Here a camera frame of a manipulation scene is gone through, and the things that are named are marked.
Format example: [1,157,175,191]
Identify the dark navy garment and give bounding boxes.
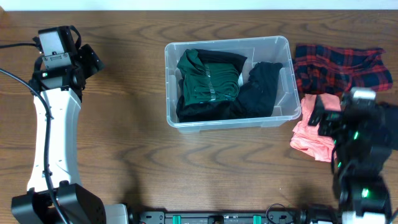
[230,62,283,119]

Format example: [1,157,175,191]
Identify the large black garment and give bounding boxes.
[176,49,247,123]

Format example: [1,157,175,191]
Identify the dark green garment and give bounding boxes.
[177,49,247,106]

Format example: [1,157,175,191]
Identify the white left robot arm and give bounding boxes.
[11,26,129,223]

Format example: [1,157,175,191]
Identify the black folded garment right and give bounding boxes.
[381,102,397,150]

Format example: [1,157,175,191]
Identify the pink folded garment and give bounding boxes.
[290,94,334,162]

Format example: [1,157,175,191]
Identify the red plaid flannel shirt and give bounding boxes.
[294,44,393,96]

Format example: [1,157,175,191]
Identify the clear plastic storage bin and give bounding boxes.
[164,35,302,133]

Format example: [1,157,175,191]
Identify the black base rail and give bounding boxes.
[128,203,341,224]

